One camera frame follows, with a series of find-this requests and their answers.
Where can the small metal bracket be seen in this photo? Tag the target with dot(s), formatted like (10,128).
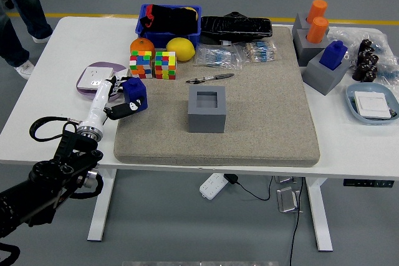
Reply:
(285,179)

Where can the small green circuit board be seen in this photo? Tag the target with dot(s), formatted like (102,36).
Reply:
(392,112)

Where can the black chair caster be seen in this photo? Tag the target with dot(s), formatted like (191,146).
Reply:
(8,5)

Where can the yellow lemon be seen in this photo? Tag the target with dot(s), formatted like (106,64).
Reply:
(182,49)

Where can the orange fruit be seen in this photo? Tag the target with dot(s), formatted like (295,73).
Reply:
(141,45)

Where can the blue plastic bin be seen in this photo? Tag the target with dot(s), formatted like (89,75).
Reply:
(162,39)

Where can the clear bag of blue parts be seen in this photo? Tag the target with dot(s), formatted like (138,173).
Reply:
(388,69)

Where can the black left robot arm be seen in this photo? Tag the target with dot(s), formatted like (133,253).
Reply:
(46,175)

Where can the grey-brown mat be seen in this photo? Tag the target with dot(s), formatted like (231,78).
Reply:
(265,116)

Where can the plain white panel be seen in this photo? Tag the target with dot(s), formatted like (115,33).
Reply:
(121,73)

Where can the person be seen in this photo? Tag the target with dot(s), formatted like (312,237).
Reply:
(31,13)

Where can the white wall switch panel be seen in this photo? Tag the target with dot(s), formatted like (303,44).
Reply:
(372,105)

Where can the orange cylindrical seal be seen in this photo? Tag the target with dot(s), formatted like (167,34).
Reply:
(317,9)
(317,30)

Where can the black table control panel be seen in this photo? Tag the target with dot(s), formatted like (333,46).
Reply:
(368,183)

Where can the purple tray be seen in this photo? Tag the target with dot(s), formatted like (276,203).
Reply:
(117,65)

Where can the grey square seal holder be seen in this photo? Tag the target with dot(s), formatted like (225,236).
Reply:
(300,23)
(321,77)
(205,122)
(304,51)

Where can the blue square seal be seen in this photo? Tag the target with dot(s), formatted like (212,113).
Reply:
(333,55)
(135,91)

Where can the black cylindrical capacitor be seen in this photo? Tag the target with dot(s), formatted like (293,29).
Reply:
(373,60)
(359,72)
(370,76)
(365,45)
(363,57)

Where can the white power strip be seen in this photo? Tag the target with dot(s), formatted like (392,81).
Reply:
(213,185)

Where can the white table leg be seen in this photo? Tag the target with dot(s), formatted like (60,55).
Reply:
(319,216)
(101,203)

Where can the black and silver pen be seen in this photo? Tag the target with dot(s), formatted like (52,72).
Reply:
(218,76)

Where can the light blue tray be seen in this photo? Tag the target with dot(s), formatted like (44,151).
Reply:
(352,91)

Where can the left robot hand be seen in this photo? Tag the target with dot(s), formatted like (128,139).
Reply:
(98,104)

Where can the white wall socket panel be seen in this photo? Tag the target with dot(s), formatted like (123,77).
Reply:
(93,77)

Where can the black cloth with red trim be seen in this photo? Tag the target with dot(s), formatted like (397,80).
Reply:
(174,20)

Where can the empty clear plastic bag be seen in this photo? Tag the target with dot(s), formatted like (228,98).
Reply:
(346,34)

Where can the large metal bracket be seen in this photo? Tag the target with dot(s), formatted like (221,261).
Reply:
(288,200)

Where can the clear bag of mixed resistors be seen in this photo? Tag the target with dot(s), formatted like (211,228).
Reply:
(260,51)

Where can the yellow item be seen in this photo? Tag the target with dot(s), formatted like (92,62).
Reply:
(196,15)

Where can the clear bag of blue resistors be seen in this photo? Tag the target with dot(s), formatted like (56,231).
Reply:
(218,57)

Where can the colourful puzzle cube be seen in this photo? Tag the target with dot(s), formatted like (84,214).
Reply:
(165,66)
(141,65)

